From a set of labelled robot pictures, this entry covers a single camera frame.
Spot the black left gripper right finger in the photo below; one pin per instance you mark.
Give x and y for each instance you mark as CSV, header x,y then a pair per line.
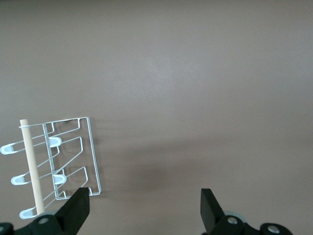
x,y
210,210

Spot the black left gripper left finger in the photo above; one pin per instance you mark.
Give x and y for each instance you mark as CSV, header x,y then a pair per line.
x,y
78,208

